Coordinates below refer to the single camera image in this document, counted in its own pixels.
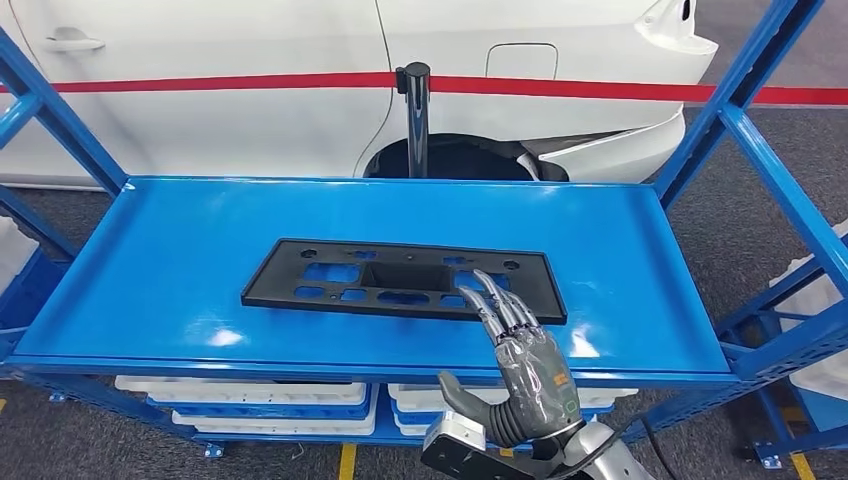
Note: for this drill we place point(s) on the white car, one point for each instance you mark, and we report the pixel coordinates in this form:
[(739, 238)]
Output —
[(199, 119)]

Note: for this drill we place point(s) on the black plastic mounting plate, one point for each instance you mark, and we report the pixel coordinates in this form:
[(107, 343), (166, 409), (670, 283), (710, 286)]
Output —
[(272, 278)]

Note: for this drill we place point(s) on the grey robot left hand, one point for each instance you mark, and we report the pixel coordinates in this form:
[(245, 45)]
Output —
[(536, 384)]

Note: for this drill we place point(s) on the red barrier belt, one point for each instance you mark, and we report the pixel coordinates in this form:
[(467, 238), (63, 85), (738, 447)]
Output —
[(199, 84)]

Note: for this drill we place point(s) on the blue plastic crate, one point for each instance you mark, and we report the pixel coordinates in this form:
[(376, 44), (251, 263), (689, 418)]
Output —
[(265, 412), (414, 417)]

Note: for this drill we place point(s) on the black stanchion post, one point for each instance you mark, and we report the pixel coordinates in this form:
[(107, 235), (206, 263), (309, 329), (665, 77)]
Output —
[(414, 119)]

